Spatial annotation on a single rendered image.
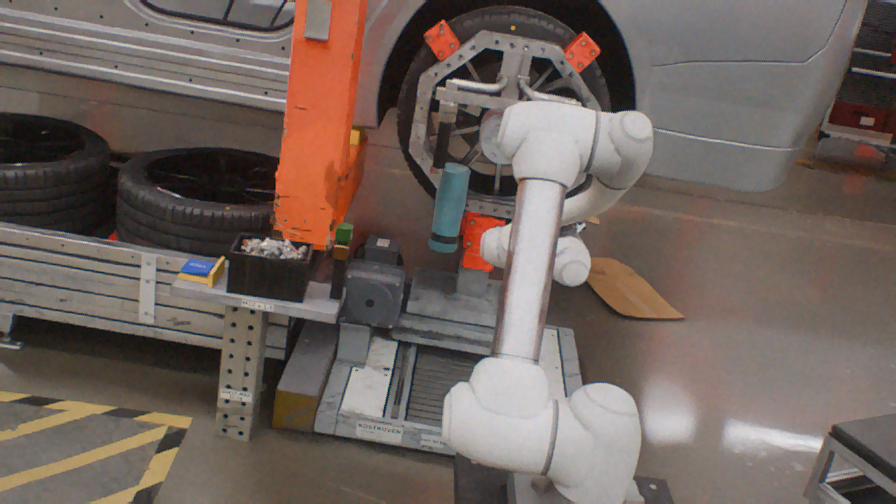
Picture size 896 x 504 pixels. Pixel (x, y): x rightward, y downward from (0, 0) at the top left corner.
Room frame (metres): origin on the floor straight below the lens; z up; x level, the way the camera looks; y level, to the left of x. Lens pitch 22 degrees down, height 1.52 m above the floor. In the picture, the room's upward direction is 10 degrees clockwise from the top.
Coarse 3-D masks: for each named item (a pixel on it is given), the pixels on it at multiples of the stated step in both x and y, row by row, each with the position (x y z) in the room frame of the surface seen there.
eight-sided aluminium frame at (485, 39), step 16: (480, 32) 2.78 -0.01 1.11; (464, 48) 2.74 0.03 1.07; (480, 48) 2.73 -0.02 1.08; (496, 48) 2.74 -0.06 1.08; (512, 48) 2.74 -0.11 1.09; (528, 48) 2.78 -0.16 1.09; (544, 48) 2.74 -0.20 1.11; (560, 48) 2.74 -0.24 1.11; (448, 64) 2.79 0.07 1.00; (560, 64) 2.75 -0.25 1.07; (432, 80) 2.73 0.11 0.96; (576, 80) 2.74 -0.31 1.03; (592, 96) 2.74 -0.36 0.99; (416, 112) 2.74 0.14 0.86; (416, 128) 2.74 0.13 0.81; (416, 144) 2.73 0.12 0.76; (416, 160) 2.74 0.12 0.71; (432, 160) 2.75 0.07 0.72; (432, 176) 2.74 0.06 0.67; (464, 208) 2.74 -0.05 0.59; (480, 208) 2.75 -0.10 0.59; (496, 208) 2.78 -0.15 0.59; (512, 208) 2.74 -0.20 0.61
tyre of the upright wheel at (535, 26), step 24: (456, 24) 2.83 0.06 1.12; (480, 24) 2.82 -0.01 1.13; (504, 24) 2.82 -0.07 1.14; (528, 24) 2.82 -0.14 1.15; (552, 24) 2.83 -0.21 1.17; (408, 72) 2.83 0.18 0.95; (600, 72) 2.83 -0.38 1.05; (408, 96) 2.82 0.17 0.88; (600, 96) 2.82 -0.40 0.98; (408, 120) 2.82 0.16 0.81; (408, 144) 2.82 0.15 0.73; (432, 192) 2.82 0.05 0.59; (576, 192) 2.83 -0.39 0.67
